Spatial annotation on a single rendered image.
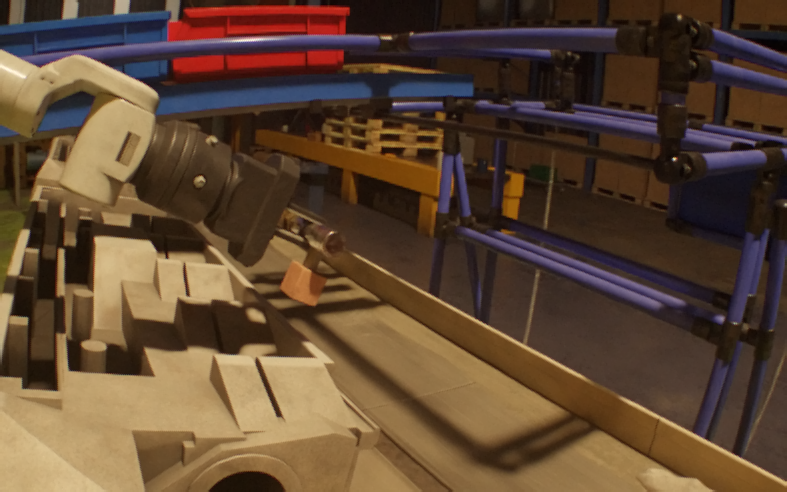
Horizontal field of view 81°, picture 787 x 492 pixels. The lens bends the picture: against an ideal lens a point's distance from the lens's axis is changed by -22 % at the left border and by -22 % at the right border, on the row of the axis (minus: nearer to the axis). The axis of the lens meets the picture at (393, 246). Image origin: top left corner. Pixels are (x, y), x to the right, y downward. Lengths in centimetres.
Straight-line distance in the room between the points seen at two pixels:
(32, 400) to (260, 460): 20
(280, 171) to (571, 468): 56
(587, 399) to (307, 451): 56
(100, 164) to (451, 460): 58
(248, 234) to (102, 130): 19
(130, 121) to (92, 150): 5
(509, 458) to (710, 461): 30
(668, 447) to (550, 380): 26
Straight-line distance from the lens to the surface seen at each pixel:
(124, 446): 45
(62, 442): 43
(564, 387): 98
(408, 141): 649
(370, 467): 78
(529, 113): 121
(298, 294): 60
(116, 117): 54
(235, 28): 92
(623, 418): 92
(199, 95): 88
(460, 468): 79
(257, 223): 59
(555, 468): 83
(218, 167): 55
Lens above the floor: 121
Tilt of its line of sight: 14 degrees down
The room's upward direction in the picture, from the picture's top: 5 degrees clockwise
